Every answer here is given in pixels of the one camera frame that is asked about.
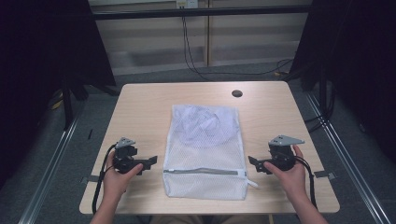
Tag grey tape strip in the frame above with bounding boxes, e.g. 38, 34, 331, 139
79, 175, 103, 185
313, 170, 337, 181

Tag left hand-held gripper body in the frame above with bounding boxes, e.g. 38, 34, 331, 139
112, 136, 149, 175

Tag black stand leg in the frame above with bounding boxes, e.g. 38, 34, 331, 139
60, 77, 90, 132

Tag person's left hand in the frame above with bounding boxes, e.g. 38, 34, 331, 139
102, 152, 145, 200

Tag person's right hand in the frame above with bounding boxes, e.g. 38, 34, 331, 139
263, 145, 308, 201

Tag white mesh laundry bag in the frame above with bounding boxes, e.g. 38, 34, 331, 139
162, 104, 260, 201

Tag black stand pole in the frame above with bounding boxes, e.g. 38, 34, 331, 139
317, 66, 332, 117

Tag black hanging cables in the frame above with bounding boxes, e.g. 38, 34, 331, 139
180, 15, 294, 77

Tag black floor cables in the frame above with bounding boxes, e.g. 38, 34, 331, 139
304, 87, 338, 133

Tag yellow object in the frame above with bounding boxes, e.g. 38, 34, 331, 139
49, 89, 64, 110

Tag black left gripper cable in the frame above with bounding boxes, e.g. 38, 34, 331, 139
92, 144, 118, 216

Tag white garment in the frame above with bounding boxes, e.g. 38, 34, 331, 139
173, 105, 238, 147

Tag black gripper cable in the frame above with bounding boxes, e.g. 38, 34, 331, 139
292, 154, 318, 210
92, 144, 118, 216

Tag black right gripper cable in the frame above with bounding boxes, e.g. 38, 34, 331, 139
292, 154, 318, 210

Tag black horizontal bar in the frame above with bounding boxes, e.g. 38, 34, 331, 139
92, 5, 313, 21

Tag white wall outlet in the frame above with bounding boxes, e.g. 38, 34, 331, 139
175, 0, 200, 9

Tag black curtain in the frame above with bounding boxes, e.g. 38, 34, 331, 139
289, 0, 396, 164
0, 0, 117, 189

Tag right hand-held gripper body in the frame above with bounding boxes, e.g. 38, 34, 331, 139
264, 134, 305, 172

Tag metal floor rail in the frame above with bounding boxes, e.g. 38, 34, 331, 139
304, 91, 394, 224
18, 104, 86, 224

